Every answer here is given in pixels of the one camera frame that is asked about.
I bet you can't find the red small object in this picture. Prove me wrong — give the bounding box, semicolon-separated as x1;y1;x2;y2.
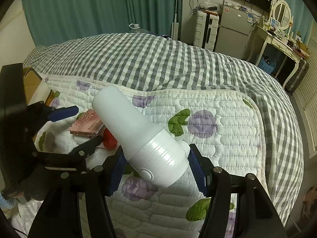
103;128;117;150

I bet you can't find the pink patterned box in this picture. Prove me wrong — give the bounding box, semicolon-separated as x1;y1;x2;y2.
68;109;104;136

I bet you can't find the large white bottle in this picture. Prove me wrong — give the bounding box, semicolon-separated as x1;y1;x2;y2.
92;86;190;187

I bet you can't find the open cardboard box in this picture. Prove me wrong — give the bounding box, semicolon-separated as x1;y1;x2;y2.
23;67;55;106

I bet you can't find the green curtain left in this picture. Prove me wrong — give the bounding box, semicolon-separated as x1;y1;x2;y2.
22;0;182;46

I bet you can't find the green curtain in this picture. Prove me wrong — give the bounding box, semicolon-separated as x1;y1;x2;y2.
22;0;182;46
284;0;314;43

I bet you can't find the grey checked bed cover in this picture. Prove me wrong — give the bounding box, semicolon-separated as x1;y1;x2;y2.
23;33;304;222

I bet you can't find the clear water jug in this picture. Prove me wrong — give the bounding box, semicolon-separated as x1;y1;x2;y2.
128;23;149;34

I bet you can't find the white flat mop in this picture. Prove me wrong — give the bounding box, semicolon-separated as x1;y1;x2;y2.
171;0;179;40

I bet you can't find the blue laundry basket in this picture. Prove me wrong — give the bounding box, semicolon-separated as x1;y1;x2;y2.
258;55;276;74

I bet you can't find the dark suitcase by wardrobe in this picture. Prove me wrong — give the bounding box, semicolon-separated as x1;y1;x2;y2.
285;59;309;95

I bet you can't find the white suitcase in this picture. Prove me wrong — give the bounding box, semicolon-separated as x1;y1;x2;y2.
193;11;219;51

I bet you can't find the white dressing table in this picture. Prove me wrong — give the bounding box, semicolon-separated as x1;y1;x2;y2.
246;25;302;89

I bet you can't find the silver small fridge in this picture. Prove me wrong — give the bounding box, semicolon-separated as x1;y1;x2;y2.
214;5;254;59

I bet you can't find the green curtain right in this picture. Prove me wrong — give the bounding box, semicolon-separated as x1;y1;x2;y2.
284;0;314;43

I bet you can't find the oval vanity mirror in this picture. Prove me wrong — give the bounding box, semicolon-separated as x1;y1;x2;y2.
270;0;293;30

